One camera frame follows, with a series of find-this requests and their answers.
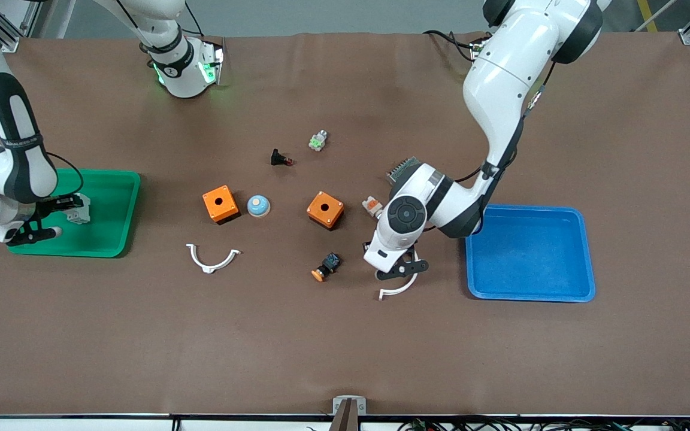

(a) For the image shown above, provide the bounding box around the green plastic tray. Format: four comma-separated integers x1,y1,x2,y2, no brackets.
8,169,141,259

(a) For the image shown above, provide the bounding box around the black base cable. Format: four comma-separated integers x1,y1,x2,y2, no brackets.
423,29,489,63
182,0,204,38

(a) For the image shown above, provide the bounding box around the white red circuit breaker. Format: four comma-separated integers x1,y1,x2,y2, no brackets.
60,193,92,226

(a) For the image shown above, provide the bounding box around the blue plastic tray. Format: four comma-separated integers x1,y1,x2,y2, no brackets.
464,204,597,303

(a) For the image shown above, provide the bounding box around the white table edge rail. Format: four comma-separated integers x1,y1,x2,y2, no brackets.
0,414,690,431

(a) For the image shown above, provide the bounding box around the large white curved bracket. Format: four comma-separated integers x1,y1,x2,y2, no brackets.
379,251,421,301

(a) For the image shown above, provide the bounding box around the grey metal mount bracket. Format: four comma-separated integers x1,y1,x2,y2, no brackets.
332,396,367,415

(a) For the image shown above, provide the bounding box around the small white curved bracket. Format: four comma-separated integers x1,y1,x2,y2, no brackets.
186,242,241,274

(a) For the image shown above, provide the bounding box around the orange blue push button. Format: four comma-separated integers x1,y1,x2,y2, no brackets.
311,252,341,283

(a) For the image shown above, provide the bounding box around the brown table mat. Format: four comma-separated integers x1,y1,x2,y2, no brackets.
0,31,690,417

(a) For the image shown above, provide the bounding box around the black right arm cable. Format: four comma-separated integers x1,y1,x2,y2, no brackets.
0,0,84,197

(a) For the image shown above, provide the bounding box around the black cable bundle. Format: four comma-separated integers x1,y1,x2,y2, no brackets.
399,416,690,431

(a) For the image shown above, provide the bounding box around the dark camera stand pole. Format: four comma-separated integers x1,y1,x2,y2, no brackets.
328,400,360,431

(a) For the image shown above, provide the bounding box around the orange button box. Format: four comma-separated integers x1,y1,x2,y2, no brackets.
306,191,346,230
202,185,241,225

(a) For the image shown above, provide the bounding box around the metal mesh power supply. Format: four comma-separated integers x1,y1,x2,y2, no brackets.
386,156,422,184

